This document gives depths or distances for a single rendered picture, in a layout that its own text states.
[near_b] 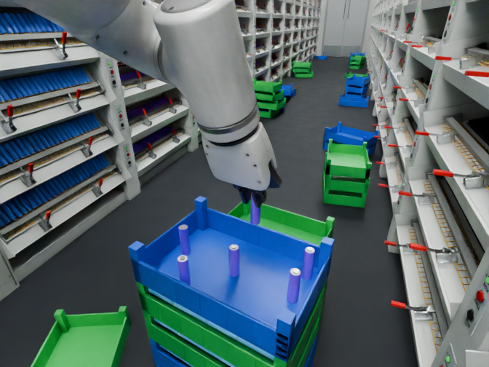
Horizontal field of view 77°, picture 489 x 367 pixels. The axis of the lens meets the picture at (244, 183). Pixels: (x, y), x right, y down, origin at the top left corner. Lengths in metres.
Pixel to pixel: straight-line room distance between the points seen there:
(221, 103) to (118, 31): 0.13
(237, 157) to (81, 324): 0.83
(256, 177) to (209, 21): 0.22
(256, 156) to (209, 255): 0.28
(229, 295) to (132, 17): 0.43
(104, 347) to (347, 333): 0.70
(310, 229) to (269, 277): 0.41
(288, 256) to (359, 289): 0.59
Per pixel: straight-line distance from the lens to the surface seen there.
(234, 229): 0.66
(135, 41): 0.41
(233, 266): 0.57
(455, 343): 0.72
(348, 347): 1.03
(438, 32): 1.82
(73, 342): 1.10
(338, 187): 1.57
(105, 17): 0.28
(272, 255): 0.63
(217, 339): 0.56
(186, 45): 0.33
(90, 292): 1.23
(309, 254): 0.55
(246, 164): 0.43
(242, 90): 0.36
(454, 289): 0.79
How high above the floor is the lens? 0.82
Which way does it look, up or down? 28 degrees down
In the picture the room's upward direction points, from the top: straight up
